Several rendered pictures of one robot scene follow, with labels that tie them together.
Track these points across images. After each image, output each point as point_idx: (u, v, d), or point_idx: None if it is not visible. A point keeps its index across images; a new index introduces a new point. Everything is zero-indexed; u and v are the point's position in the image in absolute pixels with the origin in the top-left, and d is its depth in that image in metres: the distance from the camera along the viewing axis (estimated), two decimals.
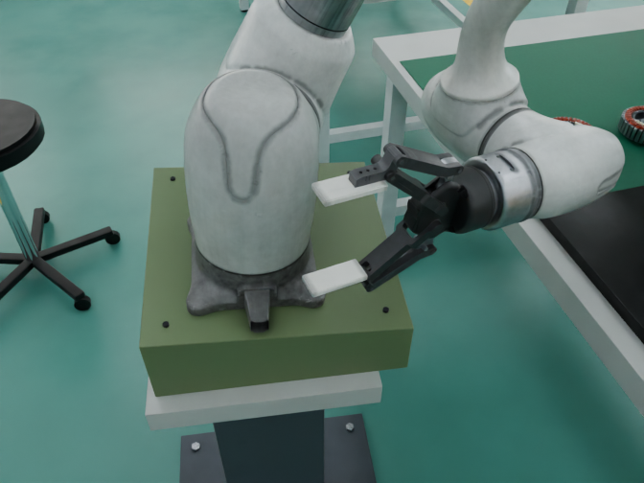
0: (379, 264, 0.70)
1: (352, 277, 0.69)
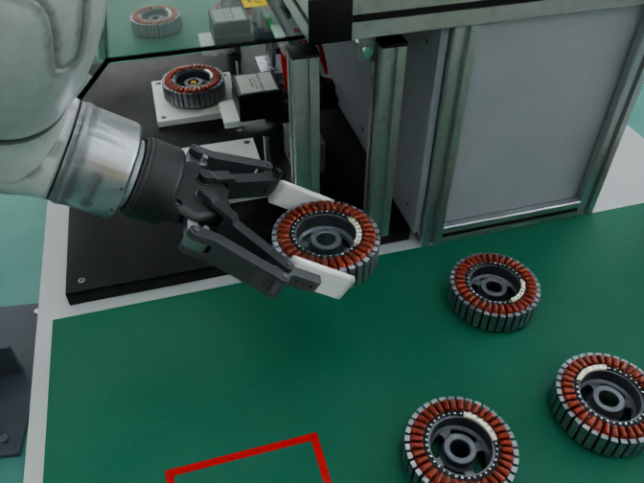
0: (261, 183, 0.63)
1: (293, 192, 0.65)
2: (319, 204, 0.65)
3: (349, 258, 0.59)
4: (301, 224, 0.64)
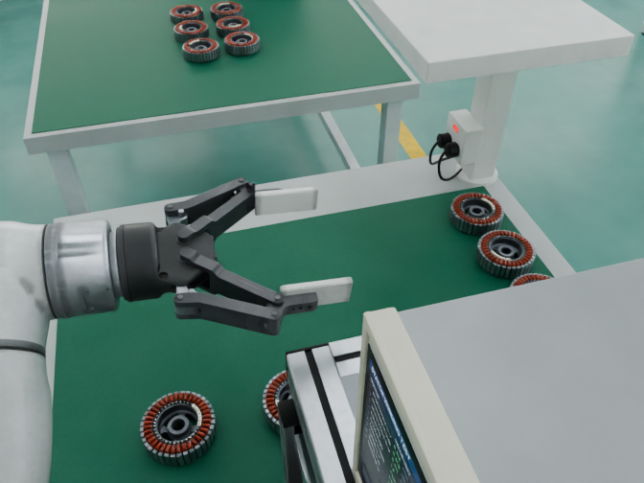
0: (240, 205, 0.65)
1: (272, 197, 0.66)
2: None
3: None
4: None
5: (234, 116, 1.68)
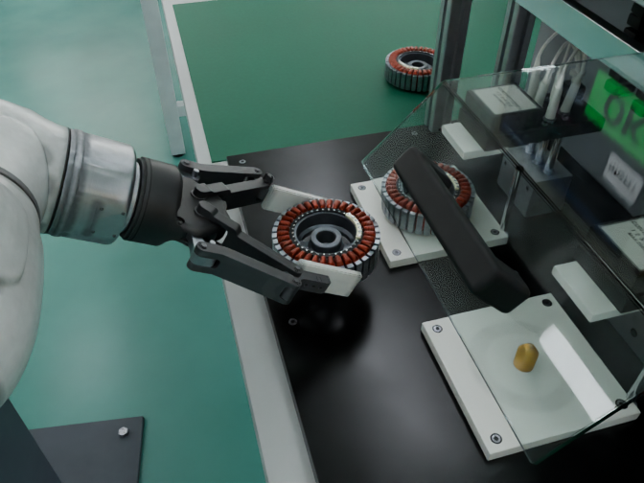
0: (254, 190, 0.63)
1: (287, 195, 0.65)
2: None
3: None
4: None
5: None
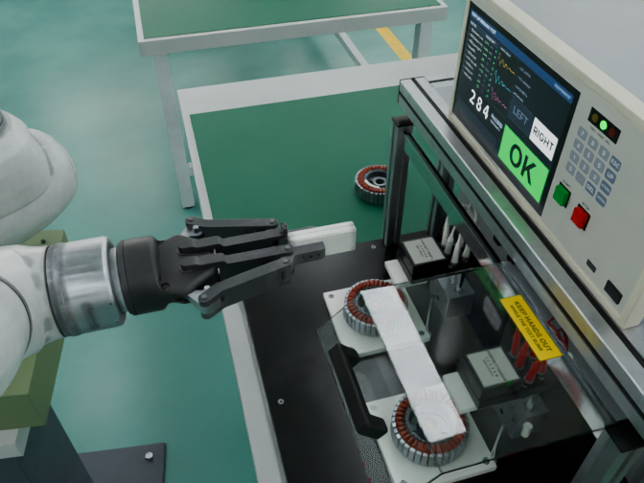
0: (261, 241, 0.62)
1: (306, 237, 0.62)
2: None
3: None
4: None
5: (300, 30, 2.10)
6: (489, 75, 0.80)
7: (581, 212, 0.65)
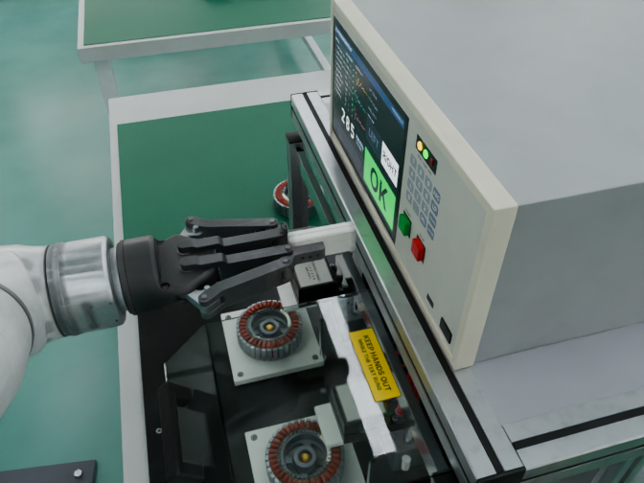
0: (261, 241, 0.62)
1: (306, 237, 0.62)
2: None
3: None
4: None
5: (245, 35, 2.06)
6: (351, 94, 0.76)
7: (417, 243, 0.62)
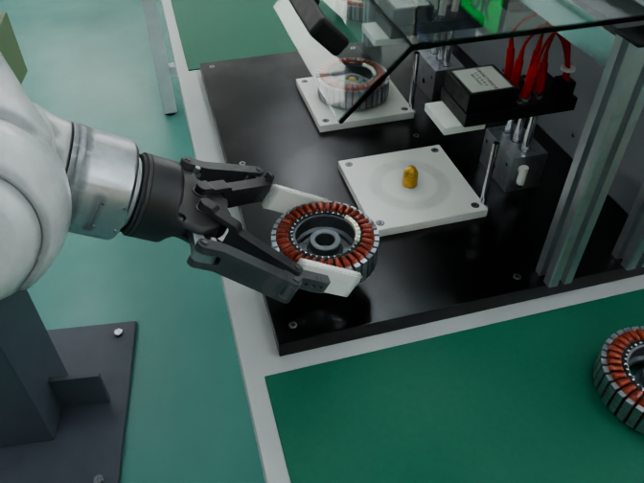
0: (255, 189, 0.62)
1: (287, 195, 0.65)
2: (640, 333, 0.60)
3: None
4: (629, 357, 0.59)
5: None
6: None
7: None
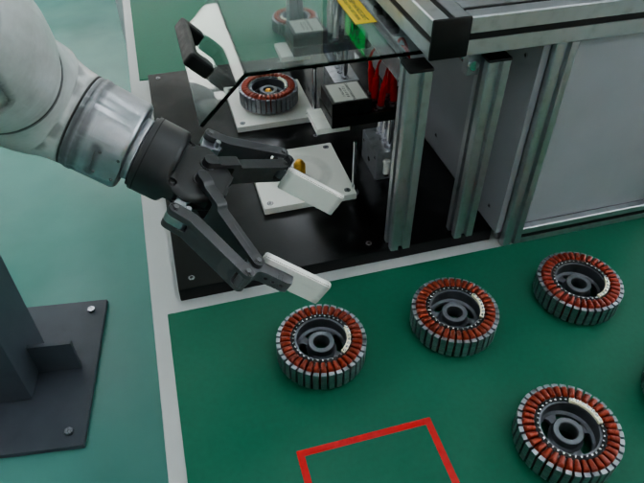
0: (270, 169, 0.65)
1: (301, 180, 0.66)
2: (446, 281, 0.81)
3: (478, 331, 0.75)
4: (433, 299, 0.80)
5: None
6: None
7: None
